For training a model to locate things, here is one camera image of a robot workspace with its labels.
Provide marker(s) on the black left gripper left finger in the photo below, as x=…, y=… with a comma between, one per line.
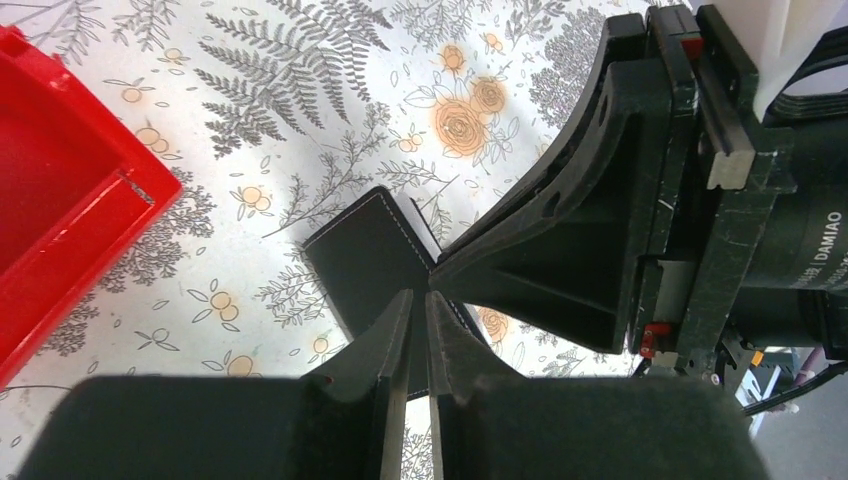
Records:
x=342, y=420

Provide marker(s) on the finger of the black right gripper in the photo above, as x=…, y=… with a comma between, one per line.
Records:
x=565, y=260
x=565, y=93

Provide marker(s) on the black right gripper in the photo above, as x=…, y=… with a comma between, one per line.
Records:
x=738, y=226

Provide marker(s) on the red plastic bin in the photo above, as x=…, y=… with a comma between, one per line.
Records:
x=77, y=190

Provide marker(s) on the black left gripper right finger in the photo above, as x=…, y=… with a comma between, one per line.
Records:
x=490, y=422

